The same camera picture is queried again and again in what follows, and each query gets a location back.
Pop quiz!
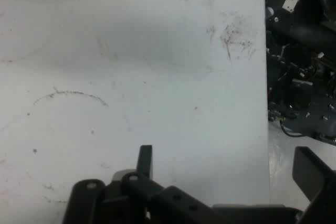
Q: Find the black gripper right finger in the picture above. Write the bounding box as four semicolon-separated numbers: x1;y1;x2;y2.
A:
292;146;336;224

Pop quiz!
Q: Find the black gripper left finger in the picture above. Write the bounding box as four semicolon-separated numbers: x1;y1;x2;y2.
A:
62;144;214;224

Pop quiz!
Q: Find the dark wheeled machine base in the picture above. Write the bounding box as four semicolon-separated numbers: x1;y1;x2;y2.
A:
264;0;336;146

